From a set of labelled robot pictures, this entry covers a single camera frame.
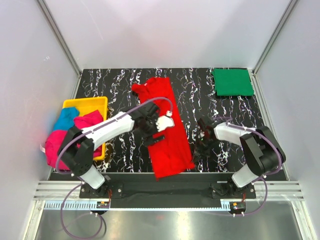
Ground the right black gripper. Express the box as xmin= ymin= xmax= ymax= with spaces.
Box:
xmin=191 ymin=136 xmax=217 ymax=165

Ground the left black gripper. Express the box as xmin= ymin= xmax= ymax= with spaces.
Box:
xmin=139 ymin=114 xmax=165 ymax=147

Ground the red t-shirt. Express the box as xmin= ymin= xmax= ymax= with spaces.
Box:
xmin=131 ymin=77 xmax=195 ymax=179

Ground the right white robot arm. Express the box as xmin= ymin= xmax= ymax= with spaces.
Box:
xmin=191 ymin=117 xmax=287 ymax=199

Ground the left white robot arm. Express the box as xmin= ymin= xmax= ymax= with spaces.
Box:
xmin=57 ymin=102 xmax=175 ymax=198

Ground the yellow plastic bin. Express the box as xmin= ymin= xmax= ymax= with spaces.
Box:
xmin=62 ymin=96 xmax=109 ymax=161

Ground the folded green t-shirt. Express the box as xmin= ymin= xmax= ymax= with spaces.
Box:
xmin=211 ymin=68 xmax=254 ymax=97

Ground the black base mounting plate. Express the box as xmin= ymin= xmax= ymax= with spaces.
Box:
xmin=74 ymin=173 xmax=258 ymax=209

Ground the blue t-shirt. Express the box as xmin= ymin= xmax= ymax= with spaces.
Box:
xmin=53 ymin=107 xmax=80 ymax=131

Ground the magenta t-shirt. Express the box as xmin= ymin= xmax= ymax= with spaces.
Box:
xmin=44 ymin=111 xmax=104 ymax=172

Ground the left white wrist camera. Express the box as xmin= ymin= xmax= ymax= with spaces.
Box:
xmin=155 ymin=110 xmax=175 ymax=132

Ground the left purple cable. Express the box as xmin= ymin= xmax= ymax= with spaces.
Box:
xmin=54 ymin=96 xmax=175 ymax=238

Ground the front aluminium rail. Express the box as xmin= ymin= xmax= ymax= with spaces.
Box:
xmin=33 ymin=181 xmax=304 ymax=212

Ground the left aluminium frame post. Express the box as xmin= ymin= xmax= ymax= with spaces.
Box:
xmin=36 ymin=0 xmax=82 ymax=77

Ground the aluminium frame post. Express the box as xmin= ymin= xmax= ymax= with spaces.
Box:
xmin=252 ymin=0 xmax=299 ymax=75
xmin=36 ymin=0 xmax=82 ymax=77

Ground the right aluminium frame post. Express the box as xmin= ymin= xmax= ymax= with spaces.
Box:
xmin=252 ymin=0 xmax=299 ymax=75

